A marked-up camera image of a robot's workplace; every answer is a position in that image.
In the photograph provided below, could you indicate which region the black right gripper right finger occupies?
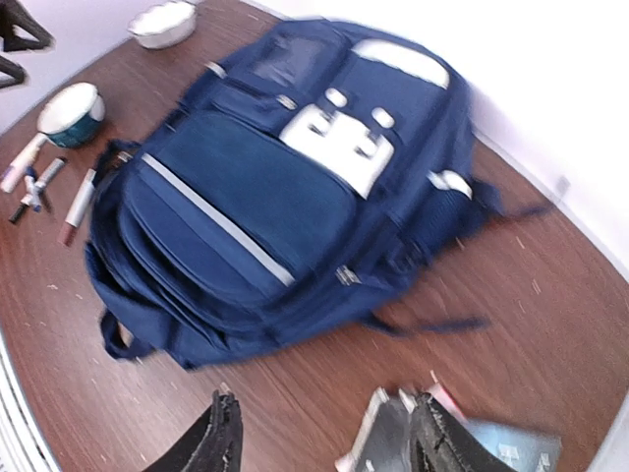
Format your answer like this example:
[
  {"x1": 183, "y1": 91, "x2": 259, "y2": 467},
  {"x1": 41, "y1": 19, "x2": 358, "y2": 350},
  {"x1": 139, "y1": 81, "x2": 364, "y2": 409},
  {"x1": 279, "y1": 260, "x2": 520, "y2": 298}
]
[{"x1": 409, "y1": 393, "x2": 511, "y2": 472}]

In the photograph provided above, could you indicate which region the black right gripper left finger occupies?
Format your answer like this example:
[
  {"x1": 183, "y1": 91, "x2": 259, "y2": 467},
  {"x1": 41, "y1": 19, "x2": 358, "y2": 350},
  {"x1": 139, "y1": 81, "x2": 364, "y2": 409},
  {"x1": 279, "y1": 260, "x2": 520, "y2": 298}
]
[{"x1": 145, "y1": 389, "x2": 244, "y2": 472}]

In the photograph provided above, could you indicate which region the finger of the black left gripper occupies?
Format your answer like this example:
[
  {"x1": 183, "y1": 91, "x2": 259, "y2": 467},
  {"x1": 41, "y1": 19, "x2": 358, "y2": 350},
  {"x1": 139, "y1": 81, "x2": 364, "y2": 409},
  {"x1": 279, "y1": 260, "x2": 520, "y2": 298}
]
[
  {"x1": 0, "y1": 56, "x2": 28, "y2": 89},
  {"x1": 1, "y1": 0, "x2": 54, "y2": 52}
]

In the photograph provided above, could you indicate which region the dark blue-grey paperback book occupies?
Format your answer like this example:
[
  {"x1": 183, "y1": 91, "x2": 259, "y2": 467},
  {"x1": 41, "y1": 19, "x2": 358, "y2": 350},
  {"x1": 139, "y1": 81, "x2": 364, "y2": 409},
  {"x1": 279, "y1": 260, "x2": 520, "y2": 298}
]
[{"x1": 335, "y1": 383, "x2": 561, "y2": 472}]

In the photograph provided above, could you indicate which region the navy blue student backpack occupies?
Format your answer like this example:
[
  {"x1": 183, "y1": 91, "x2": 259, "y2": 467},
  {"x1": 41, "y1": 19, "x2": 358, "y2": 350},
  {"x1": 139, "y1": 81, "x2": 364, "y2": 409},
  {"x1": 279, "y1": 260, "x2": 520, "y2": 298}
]
[{"x1": 83, "y1": 17, "x2": 556, "y2": 373}]

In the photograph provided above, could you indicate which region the white bowl teal outside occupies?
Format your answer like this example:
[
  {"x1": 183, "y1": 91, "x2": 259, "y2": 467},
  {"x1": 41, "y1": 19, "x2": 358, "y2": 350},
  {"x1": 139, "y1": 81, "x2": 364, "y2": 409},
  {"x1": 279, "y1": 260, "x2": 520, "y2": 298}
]
[{"x1": 37, "y1": 82, "x2": 105, "y2": 148}]

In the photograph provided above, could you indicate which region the pink white correction stick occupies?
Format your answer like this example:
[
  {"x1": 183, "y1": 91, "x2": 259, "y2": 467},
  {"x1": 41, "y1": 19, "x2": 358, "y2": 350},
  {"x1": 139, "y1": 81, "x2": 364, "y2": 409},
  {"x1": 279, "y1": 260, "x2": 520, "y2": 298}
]
[{"x1": 1, "y1": 133, "x2": 48, "y2": 194}]

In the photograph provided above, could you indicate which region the black white marker vertical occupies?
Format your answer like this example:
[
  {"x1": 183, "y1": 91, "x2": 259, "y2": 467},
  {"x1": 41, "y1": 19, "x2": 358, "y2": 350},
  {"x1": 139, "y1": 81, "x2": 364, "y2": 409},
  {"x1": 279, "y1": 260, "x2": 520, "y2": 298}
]
[{"x1": 9, "y1": 156, "x2": 67, "y2": 225}]

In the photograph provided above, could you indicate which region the blue white marker horizontal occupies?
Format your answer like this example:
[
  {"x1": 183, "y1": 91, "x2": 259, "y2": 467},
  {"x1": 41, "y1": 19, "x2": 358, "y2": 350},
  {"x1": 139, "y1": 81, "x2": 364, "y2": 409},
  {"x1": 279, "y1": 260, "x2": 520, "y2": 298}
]
[{"x1": 25, "y1": 166, "x2": 52, "y2": 212}]

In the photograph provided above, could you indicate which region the white scalloped ceramic dish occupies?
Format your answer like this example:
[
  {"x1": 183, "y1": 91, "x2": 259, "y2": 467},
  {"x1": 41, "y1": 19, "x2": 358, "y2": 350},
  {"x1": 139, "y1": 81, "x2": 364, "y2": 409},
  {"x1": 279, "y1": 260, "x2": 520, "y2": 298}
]
[{"x1": 128, "y1": 1, "x2": 197, "y2": 50}]

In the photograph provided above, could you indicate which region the white marker red cap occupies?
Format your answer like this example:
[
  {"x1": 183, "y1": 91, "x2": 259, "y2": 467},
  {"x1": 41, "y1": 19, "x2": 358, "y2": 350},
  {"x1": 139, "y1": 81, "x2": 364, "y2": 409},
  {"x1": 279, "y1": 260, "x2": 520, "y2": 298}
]
[{"x1": 58, "y1": 169, "x2": 96, "y2": 247}]

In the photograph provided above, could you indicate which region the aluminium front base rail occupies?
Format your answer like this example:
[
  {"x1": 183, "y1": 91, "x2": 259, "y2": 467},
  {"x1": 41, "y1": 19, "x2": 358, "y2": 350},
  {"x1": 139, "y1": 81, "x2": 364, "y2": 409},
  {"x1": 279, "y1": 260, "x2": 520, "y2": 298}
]
[{"x1": 0, "y1": 335, "x2": 61, "y2": 472}]

